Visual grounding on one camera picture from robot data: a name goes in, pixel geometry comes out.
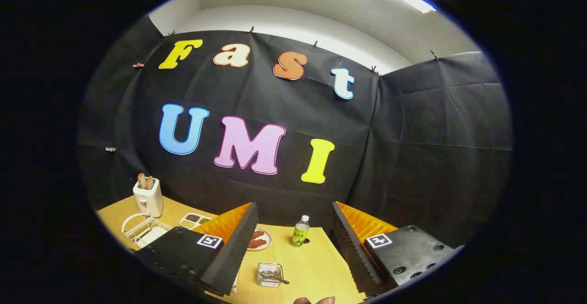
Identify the white ribbed drain tray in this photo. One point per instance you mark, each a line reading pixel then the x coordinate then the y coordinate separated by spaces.
pixel 153 238

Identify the brown toast slice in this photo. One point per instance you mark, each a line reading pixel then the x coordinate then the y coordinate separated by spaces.
pixel 149 182
pixel 141 181

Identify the green label drink bottle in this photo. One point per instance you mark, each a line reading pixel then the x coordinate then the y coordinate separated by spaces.
pixel 299 235

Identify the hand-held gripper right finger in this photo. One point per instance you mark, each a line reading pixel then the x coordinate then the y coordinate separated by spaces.
pixel 353 258

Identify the beige round dish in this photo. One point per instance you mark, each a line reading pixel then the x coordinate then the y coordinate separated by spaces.
pixel 269 237

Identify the white toaster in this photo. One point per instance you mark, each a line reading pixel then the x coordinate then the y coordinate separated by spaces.
pixel 149 198

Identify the black backdrop cloth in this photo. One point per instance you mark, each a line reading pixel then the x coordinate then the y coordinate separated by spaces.
pixel 412 157

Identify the white divided seasoning tray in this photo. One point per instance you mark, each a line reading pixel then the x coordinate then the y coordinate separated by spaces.
pixel 192 219

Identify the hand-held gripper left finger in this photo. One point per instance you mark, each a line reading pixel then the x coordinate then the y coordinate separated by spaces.
pixel 234 258

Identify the brown meat patty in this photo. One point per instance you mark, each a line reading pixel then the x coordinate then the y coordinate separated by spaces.
pixel 257 243
pixel 258 234

